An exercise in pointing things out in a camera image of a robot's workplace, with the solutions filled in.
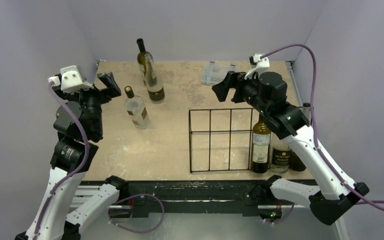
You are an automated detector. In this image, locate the metal corner bracket left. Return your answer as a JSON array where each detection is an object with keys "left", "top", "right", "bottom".
[{"left": 96, "top": 59, "right": 106, "bottom": 70}]

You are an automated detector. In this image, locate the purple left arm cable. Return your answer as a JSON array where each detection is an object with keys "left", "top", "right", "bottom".
[{"left": 32, "top": 82, "right": 91, "bottom": 239}]

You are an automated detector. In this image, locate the clear wine bottle dark label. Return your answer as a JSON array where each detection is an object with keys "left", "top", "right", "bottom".
[{"left": 269, "top": 133, "right": 292, "bottom": 174}]

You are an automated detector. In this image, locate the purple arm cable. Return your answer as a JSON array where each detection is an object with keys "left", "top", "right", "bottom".
[
  {"left": 32, "top": 82, "right": 91, "bottom": 239},
  {"left": 259, "top": 44, "right": 384, "bottom": 215}
]

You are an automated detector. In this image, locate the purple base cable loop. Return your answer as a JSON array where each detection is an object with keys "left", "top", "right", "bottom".
[{"left": 108, "top": 194, "right": 166, "bottom": 235}]

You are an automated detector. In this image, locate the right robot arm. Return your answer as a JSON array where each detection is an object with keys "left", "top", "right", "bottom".
[{"left": 211, "top": 71, "right": 369, "bottom": 226}]

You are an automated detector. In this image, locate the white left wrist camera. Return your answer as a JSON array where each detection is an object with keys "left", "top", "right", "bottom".
[{"left": 47, "top": 65, "right": 94, "bottom": 94}]

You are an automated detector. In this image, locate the green wine bottle back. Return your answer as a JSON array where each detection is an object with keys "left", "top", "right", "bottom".
[{"left": 136, "top": 38, "right": 154, "bottom": 85}]

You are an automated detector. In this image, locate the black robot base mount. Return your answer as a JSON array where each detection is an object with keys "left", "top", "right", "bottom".
[{"left": 108, "top": 180, "right": 292, "bottom": 218}]

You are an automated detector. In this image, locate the black wire wine rack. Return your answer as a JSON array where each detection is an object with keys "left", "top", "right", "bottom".
[{"left": 188, "top": 107, "right": 259, "bottom": 173}]

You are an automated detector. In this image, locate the aluminium frame rail right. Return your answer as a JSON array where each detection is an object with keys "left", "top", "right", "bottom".
[{"left": 285, "top": 61, "right": 311, "bottom": 107}]

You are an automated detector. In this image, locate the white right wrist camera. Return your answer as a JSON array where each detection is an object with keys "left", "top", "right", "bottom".
[{"left": 244, "top": 53, "right": 270, "bottom": 80}]

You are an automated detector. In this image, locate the clear plastic organizer box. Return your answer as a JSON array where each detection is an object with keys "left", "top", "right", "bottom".
[{"left": 201, "top": 61, "right": 241, "bottom": 86}]

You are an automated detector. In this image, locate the green wine bottle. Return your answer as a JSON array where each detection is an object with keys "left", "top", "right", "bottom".
[
  {"left": 251, "top": 115, "right": 272, "bottom": 174},
  {"left": 136, "top": 38, "right": 154, "bottom": 85},
  {"left": 289, "top": 102, "right": 312, "bottom": 172}
]

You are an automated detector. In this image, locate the green wine bottle front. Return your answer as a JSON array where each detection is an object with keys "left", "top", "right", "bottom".
[{"left": 251, "top": 115, "right": 272, "bottom": 174}]

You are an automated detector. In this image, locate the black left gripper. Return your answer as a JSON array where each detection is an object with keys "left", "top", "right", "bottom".
[{"left": 55, "top": 71, "right": 121, "bottom": 137}]

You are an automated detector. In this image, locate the square clear liquor bottle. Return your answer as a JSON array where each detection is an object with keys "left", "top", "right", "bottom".
[{"left": 124, "top": 86, "right": 150, "bottom": 130}]

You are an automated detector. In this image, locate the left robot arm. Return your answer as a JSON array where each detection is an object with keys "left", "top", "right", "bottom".
[{"left": 16, "top": 70, "right": 129, "bottom": 240}]

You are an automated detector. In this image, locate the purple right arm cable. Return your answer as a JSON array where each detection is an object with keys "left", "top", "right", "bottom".
[{"left": 259, "top": 44, "right": 384, "bottom": 215}]

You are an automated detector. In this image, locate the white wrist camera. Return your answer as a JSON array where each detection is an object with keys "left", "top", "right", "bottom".
[
  {"left": 47, "top": 65, "right": 94, "bottom": 94},
  {"left": 244, "top": 53, "right": 270, "bottom": 80}
]

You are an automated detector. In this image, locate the tall clear glass bottle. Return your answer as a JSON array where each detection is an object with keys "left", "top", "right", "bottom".
[{"left": 144, "top": 53, "right": 165, "bottom": 104}]

